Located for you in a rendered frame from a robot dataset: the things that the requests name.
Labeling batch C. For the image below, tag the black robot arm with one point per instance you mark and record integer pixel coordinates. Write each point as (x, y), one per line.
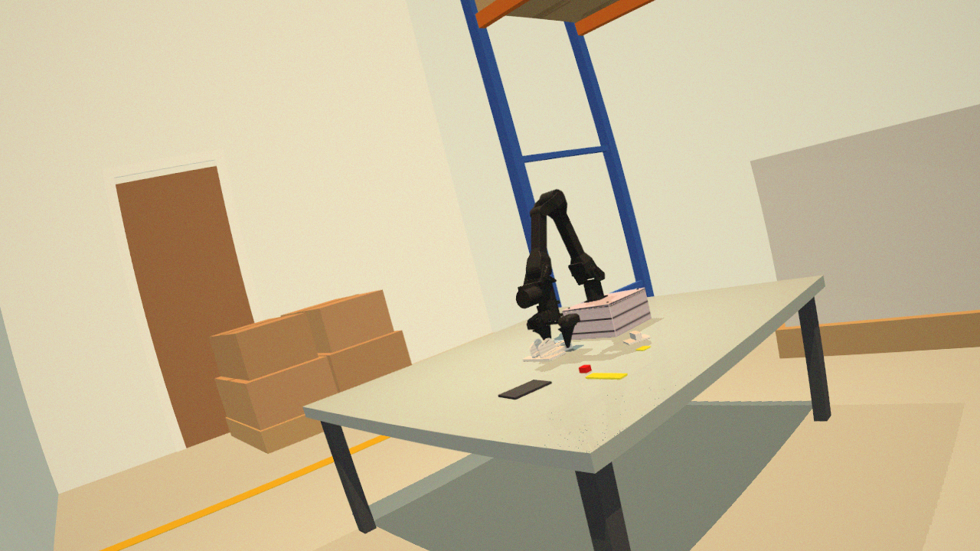
(538, 283)

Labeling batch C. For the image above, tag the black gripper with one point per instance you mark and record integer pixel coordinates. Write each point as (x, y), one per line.
(567, 322)

